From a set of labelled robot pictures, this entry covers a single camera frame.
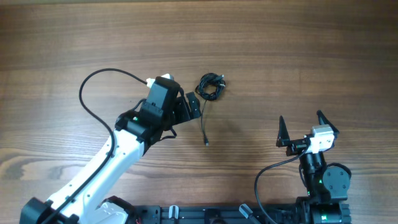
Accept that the black right camera cable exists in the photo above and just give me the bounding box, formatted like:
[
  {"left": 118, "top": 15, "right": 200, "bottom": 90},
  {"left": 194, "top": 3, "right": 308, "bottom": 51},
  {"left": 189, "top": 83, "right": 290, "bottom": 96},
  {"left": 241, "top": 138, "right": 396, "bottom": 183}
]
[{"left": 254, "top": 144, "right": 312, "bottom": 224}]

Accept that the black camera cable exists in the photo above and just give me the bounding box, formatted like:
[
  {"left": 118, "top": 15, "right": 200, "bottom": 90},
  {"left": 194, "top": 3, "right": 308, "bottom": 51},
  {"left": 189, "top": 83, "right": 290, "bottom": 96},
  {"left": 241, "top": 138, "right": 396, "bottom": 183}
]
[
  {"left": 40, "top": 68, "right": 148, "bottom": 224},
  {"left": 254, "top": 144, "right": 312, "bottom": 224}
]

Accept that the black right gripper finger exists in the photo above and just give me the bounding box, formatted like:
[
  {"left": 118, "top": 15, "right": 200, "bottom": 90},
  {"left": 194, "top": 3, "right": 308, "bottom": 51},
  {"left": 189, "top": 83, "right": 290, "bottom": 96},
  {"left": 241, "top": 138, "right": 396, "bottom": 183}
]
[
  {"left": 317, "top": 110, "right": 340, "bottom": 134},
  {"left": 277, "top": 116, "right": 290, "bottom": 142}
]

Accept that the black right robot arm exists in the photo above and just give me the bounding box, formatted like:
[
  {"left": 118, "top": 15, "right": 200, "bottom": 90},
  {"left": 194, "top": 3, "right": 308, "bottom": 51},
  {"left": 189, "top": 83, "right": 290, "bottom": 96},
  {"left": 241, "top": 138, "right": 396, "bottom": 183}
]
[{"left": 276, "top": 110, "right": 352, "bottom": 224}]

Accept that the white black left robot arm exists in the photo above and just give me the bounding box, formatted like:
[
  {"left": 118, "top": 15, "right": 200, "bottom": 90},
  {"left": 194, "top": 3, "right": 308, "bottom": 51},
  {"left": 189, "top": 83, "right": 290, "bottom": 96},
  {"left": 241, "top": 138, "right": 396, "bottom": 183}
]
[{"left": 19, "top": 74, "right": 201, "bottom": 223}]

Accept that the black USB cable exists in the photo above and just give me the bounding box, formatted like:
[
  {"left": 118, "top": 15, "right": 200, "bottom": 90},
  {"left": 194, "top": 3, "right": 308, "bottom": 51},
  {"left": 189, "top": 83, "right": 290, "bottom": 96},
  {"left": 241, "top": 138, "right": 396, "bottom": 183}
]
[{"left": 195, "top": 73, "right": 226, "bottom": 147}]

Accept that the black left camera cable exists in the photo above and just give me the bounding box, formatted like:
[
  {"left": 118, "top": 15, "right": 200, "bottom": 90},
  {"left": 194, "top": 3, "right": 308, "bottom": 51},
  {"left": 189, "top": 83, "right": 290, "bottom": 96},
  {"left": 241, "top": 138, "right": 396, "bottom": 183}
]
[{"left": 40, "top": 68, "right": 148, "bottom": 224}]

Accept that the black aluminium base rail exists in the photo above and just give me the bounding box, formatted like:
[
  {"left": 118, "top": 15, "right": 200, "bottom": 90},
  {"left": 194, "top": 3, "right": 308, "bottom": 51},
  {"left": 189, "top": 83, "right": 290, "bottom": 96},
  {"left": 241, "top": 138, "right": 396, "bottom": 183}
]
[{"left": 133, "top": 202, "right": 352, "bottom": 224}]

